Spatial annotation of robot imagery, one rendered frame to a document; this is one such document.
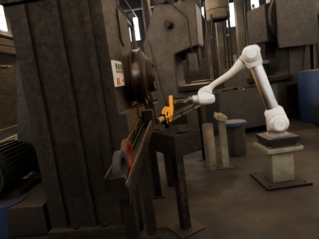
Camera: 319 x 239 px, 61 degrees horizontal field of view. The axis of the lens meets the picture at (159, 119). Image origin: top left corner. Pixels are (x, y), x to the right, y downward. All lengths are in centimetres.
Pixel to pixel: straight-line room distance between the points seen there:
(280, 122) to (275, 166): 48
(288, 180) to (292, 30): 334
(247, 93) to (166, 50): 163
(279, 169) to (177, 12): 332
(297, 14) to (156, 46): 254
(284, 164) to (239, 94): 199
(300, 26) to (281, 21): 40
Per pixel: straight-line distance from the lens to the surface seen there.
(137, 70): 210
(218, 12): 1101
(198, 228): 206
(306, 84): 521
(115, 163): 124
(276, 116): 236
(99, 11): 194
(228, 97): 435
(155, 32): 510
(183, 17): 500
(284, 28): 540
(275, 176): 268
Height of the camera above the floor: 108
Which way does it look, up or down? 9 degrees down
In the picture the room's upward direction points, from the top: 7 degrees counter-clockwise
